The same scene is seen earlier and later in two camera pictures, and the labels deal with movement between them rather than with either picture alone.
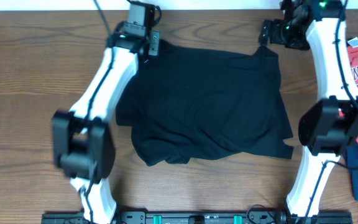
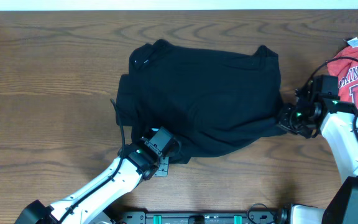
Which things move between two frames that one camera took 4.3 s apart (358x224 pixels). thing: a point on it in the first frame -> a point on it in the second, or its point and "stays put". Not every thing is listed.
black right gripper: x=276 y=38 -> x=283 y=122
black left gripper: x=154 y=39 -> x=164 y=170
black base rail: x=198 y=217 stays put
